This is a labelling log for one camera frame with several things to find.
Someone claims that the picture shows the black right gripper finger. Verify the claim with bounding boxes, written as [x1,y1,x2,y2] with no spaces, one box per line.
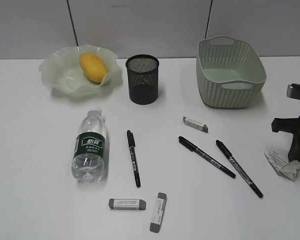
[288,134,300,162]
[271,118,300,134]

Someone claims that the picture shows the waste paper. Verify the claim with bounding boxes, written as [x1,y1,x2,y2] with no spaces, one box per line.
[264,149,300,182]

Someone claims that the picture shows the black marker pen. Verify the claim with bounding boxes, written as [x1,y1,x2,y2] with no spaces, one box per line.
[126,130,141,188]
[178,136,236,179]
[215,140,264,199]

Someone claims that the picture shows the yellow mango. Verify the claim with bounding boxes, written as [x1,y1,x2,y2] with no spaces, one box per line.
[79,52,108,84]

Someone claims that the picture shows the clear water bottle green label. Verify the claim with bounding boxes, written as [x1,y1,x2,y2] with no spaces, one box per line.
[71,108,107,183]

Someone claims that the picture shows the pale green woven plastic basket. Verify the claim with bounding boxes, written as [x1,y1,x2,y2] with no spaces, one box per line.
[196,35,267,109]

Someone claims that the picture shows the grey white eraser upper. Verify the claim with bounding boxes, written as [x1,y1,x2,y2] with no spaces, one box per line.
[182,116,209,133]

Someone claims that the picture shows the grey white eraser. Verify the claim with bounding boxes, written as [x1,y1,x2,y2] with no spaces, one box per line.
[182,116,209,133]
[149,192,167,233]
[108,198,147,211]

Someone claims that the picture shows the black mesh pen holder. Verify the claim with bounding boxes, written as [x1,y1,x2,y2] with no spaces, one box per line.
[125,54,160,105]

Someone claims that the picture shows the grey white eraser lower right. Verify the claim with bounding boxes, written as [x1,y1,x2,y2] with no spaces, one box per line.
[149,192,167,233]

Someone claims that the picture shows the grey white eraser lower left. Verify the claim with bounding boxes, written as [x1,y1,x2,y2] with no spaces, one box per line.
[108,198,147,211]

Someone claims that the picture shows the pale green wavy plate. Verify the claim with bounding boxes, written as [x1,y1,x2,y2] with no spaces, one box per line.
[38,44,121,98]

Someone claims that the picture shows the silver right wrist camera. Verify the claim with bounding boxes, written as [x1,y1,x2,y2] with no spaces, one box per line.
[286,83,300,100]

